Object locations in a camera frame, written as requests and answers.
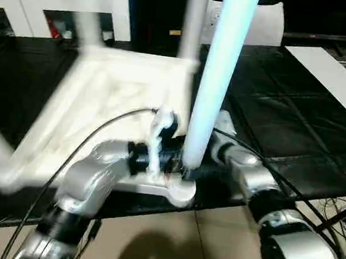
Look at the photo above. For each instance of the white cabinet with glass doors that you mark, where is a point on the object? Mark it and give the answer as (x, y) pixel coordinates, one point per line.
(50, 2)

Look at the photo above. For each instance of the white plastic table top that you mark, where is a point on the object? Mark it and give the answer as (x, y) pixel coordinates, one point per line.
(102, 97)

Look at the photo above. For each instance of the black rod with red mark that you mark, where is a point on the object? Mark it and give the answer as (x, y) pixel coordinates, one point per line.
(325, 36)

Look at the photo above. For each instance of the small gold label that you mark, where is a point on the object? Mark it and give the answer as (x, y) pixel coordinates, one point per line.
(175, 32)

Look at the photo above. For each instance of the white plastic seat panel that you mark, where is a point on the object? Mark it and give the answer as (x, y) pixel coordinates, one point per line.
(264, 24)

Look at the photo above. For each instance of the black metal stand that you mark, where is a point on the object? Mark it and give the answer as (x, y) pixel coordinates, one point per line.
(343, 217)

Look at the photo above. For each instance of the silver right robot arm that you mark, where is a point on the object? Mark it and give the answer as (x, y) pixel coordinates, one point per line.
(249, 171)

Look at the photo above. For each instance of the black cabinet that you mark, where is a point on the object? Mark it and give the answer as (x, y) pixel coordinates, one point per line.
(157, 10)

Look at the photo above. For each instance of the white flat board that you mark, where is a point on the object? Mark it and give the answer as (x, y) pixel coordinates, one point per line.
(330, 78)

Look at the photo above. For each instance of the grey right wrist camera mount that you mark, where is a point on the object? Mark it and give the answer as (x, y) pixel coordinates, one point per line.
(226, 122)

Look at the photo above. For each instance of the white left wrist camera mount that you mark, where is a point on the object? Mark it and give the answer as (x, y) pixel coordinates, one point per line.
(155, 152)

